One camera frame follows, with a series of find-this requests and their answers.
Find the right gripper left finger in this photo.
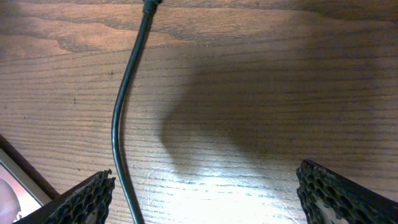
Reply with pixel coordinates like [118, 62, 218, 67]
[15, 170, 115, 224]

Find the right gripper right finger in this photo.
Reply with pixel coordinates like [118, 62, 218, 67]
[296, 160, 397, 224]

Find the black USB charging cable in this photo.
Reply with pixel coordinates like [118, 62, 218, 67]
[111, 0, 163, 224]

